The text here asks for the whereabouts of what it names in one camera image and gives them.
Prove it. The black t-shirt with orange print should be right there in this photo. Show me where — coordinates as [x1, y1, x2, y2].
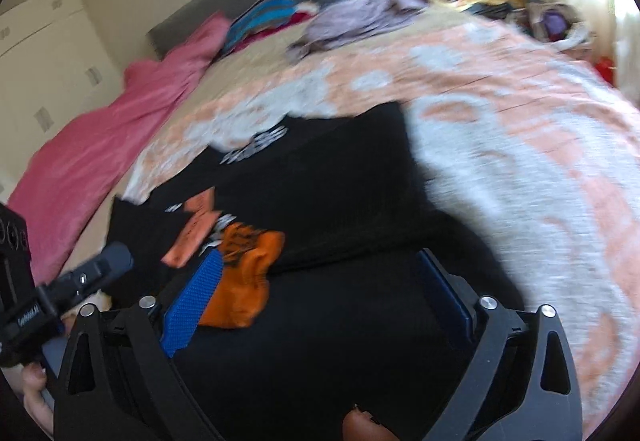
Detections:
[105, 101, 526, 441]

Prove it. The teal and pink striped cloth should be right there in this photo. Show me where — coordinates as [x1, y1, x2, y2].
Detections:
[220, 0, 321, 56]

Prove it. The lilac garment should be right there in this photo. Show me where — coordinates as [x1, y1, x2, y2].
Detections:
[287, 0, 431, 62]

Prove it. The cream wardrobe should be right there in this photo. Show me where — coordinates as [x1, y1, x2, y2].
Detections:
[0, 0, 131, 202]

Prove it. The white curtain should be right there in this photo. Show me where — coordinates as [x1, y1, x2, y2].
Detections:
[612, 0, 640, 89]

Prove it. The bag with purple cloth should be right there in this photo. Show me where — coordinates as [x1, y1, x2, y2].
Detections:
[520, 1, 596, 52]

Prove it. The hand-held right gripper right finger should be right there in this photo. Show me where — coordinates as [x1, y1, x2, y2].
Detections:
[415, 248, 586, 441]

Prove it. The person's left hand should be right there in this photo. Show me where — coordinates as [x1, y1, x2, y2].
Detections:
[20, 363, 57, 437]

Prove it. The person's right hand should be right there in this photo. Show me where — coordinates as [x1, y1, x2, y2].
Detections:
[342, 403, 401, 441]

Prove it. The orange and white bedspread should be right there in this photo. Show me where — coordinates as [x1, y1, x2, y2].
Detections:
[60, 6, 640, 439]

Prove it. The pink blanket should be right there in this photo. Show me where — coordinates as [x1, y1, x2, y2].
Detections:
[7, 13, 233, 279]

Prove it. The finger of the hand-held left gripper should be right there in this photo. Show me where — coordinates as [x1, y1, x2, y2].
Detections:
[45, 241, 135, 317]

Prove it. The red object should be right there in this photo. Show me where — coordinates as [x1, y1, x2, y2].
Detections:
[595, 58, 617, 84]

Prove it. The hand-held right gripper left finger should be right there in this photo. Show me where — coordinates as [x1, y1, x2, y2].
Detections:
[52, 251, 226, 441]

